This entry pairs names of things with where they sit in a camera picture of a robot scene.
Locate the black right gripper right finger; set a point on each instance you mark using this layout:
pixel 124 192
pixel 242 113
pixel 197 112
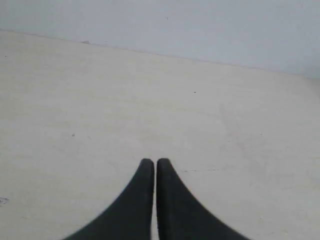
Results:
pixel 180 216

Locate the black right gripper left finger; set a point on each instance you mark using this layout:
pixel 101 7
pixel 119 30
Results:
pixel 129 217

